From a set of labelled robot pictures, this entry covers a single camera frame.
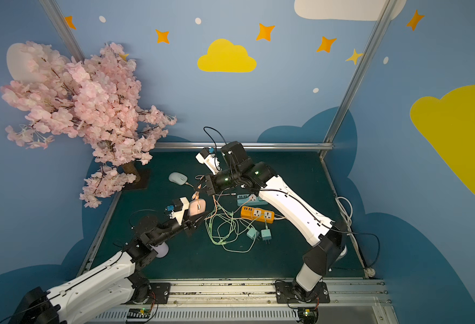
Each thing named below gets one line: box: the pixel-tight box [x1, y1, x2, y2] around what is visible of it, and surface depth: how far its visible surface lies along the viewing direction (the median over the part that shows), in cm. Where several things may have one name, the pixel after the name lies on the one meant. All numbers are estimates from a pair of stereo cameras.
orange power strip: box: [240, 205, 276, 225], surface depth 95 cm
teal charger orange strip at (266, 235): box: [260, 228, 272, 245], surface depth 90 cm
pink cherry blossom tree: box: [0, 41, 178, 208], surface depth 70 cm
